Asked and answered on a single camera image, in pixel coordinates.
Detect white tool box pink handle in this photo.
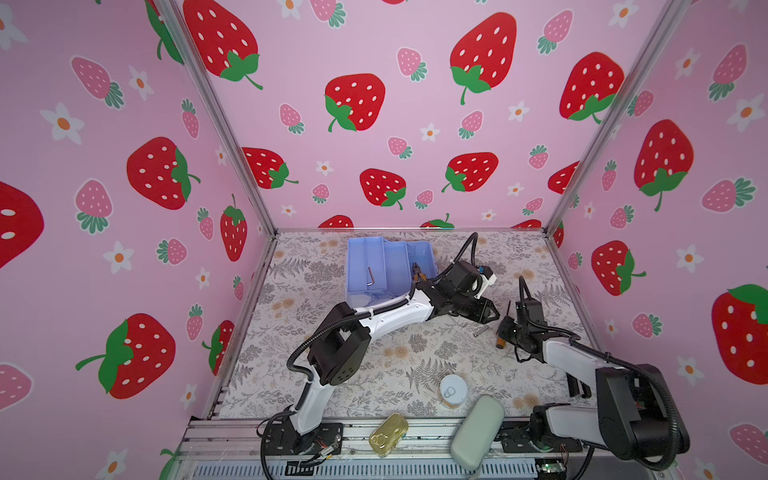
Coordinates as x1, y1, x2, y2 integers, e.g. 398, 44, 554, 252
345, 237, 438, 308

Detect orange needle nose pliers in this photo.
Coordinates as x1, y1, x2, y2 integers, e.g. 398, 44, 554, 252
412, 262, 427, 283

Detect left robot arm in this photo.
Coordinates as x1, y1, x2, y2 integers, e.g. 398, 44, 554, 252
286, 260, 500, 436

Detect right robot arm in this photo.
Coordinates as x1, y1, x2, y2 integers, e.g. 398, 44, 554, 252
498, 299, 691, 471

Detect small metal bolt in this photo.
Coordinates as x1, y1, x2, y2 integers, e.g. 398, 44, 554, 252
473, 325, 490, 338

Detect grey green glasses case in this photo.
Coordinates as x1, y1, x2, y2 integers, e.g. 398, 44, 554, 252
450, 395, 505, 471

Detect gold sardine tin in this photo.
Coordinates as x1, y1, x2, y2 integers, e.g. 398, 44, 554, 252
369, 413, 409, 457

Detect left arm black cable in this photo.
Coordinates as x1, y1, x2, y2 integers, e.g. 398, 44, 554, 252
257, 231, 481, 480

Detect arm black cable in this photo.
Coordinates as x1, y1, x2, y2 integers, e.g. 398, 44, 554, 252
257, 231, 481, 480
517, 274, 691, 472

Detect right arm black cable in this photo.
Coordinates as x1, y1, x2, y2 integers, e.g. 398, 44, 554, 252
517, 274, 691, 472

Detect aluminium front rail frame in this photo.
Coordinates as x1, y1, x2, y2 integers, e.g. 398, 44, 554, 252
163, 418, 683, 479

